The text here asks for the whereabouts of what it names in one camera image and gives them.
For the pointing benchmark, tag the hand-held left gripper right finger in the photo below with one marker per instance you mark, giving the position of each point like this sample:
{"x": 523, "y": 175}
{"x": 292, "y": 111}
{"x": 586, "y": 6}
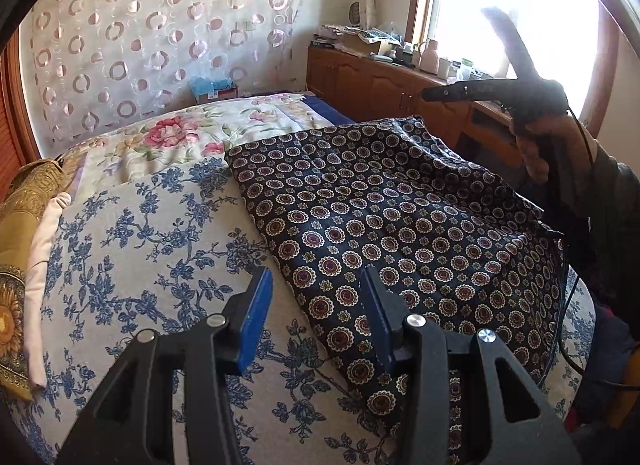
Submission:
{"x": 380, "y": 325}

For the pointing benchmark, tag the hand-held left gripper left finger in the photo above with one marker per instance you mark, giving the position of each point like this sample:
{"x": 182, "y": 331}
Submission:
{"x": 255, "y": 325}

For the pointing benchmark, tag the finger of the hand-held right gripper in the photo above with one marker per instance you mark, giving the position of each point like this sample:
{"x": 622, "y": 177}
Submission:
{"x": 460, "y": 92}
{"x": 510, "y": 45}

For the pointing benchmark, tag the navy medallion-patterned garment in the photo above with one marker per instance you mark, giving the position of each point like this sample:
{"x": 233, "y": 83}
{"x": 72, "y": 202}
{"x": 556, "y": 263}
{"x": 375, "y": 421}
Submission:
{"x": 400, "y": 205}

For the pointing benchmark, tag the person's right hand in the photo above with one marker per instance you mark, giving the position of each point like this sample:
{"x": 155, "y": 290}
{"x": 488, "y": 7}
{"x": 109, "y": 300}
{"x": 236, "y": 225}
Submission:
{"x": 555, "y": 142}

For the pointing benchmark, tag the clear jar with green lid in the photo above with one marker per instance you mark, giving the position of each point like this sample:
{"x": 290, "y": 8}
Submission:
{"x": 467, "y": 70}

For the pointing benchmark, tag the white jar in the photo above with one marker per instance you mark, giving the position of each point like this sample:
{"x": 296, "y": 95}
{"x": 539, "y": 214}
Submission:
{"x": 445, "y": 70}

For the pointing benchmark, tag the pink thermos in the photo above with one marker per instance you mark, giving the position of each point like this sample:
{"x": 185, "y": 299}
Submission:
{"x": 430, "y": 57}

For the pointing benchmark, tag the wooden cabinet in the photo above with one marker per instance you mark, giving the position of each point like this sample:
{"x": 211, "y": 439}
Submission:
{"x": 360, "y": 80}

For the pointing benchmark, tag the blue floral bedsheet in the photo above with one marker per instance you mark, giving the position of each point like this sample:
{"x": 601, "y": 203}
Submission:
{"x": 150, "y": 255}

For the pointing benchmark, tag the navy blue bed cover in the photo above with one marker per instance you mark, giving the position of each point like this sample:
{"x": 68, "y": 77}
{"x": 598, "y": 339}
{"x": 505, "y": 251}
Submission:
{"x": 327, "y": 110}

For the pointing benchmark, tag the pink floral quilt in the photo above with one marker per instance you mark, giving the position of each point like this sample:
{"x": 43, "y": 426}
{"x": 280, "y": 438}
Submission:
{"x": 170, "y": 132}

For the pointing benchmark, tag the pale pink cloth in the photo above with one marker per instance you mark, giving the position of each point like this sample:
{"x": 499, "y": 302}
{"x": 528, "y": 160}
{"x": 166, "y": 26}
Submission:
{"x": 40, "y": 265}

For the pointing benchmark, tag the person's dark clothing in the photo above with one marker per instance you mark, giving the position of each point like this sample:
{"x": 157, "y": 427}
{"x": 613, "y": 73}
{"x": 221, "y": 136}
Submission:
{"x": 605, "y": 345}

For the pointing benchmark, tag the blue tissue box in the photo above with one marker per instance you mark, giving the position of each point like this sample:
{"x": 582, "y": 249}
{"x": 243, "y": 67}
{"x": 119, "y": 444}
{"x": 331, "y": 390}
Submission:
{"x": 212, "y": 92}

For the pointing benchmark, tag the yellow patterned cloth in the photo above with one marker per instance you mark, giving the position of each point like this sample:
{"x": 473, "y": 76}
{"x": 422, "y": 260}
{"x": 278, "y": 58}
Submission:
{"x": 25, "y": 195}

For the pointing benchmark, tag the wooden wardrobe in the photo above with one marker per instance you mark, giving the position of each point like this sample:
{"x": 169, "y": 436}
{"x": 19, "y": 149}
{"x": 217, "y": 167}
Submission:
{"x": 12, "y": 120}

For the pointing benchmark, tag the white circle-patterned curtain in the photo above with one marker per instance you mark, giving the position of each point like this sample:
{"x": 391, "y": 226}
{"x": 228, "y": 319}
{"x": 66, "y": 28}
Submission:
{"x": 150, "y": 20}

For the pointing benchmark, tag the round wall ornament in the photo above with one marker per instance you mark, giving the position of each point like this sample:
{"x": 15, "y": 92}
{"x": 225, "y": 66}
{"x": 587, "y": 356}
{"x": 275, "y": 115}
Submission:
{"x": 354, "y": 14}

